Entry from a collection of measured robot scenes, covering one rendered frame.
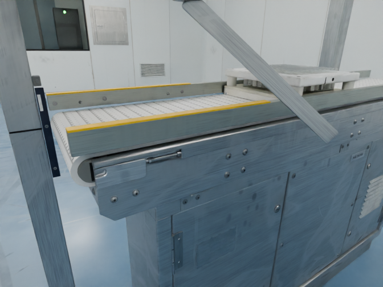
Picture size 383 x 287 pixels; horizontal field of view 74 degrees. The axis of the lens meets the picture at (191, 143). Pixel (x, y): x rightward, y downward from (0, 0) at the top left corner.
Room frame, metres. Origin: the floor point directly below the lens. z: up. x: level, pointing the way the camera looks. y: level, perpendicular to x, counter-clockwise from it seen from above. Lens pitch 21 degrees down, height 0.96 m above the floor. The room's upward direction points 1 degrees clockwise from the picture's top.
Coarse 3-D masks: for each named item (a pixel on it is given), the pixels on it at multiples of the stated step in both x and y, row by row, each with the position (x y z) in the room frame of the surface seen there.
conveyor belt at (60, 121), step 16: (368, 80) 1.12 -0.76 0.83; (208, 96) 0.71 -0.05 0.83; (224, 96) 0.71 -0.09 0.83; (64, 112) 0.51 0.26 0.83; (80, 112) 0.51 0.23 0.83; (96, 112) 0.51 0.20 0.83; (112, 112) 0.52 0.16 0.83; (128, 112) 0.52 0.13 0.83; (144, 112) 0.52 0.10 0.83; (160, 112) 0.52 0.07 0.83; (64, 128) 0.41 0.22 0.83; (224, 128) 0.43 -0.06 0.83; (64, 144) 0.36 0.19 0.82; (144, 144) 0.35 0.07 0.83; (64, 160) 0.34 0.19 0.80; (80, 160) 0.30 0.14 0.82
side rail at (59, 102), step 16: (240, 80) 0.78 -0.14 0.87; (48, 96) 0.51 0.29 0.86; (64, 96) 0.52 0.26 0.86; (80, 96) 0.54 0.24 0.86; (96, 96) 0.56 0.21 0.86; (112, 96) 0.58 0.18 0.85; (128, 96) 0.60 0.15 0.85; (144, 96) 0.62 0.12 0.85; (160, 96) 0.64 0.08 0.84; (176, 96) 0.66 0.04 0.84
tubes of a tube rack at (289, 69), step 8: (272, 64) 0.80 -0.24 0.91; (280, 64) 0.80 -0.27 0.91; (288, 64) 0.80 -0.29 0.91; (280, 72) 0.63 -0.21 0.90; (288, 72) 0.61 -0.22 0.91; (296, 72) 0.59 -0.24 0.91; (304, 72) 0.61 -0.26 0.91; (312, 72) 0.62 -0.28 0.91; (320, 72) 0.64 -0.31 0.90; (328, 72) 0.66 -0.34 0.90; (248, 80) 0.72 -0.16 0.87; (264, 88) 0.67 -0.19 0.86; (304, 88) 0.61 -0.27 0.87; (312, 88) 0.63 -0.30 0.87; (320, 88) 0.65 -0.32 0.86; (328, 88) 0.67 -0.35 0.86
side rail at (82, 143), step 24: (312, 96) 0.53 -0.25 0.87; (336, 96) 0.58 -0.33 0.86; (360, 96) 0.64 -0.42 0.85; (168, 120) 0.35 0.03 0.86; (192, 120) 0.37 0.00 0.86; (216, 120) 0.39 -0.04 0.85; (240, 120) 0.42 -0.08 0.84; (72, 144) 0.28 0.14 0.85; (96, 144) 0.29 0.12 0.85; (120, 144) 0.31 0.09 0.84
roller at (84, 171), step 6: (84, 162) 0.30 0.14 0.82; (90, 162) 0.30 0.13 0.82; (78, 168) 0.30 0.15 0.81; (84, 168) 0.29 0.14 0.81; (90, 168) 0.30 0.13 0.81; (78, 174) 0.30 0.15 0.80; (84, 174) 0.29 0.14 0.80; (90, 174) 0.30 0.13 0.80; (84, 180) 0.29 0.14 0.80; (90, 180) 0.30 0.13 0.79
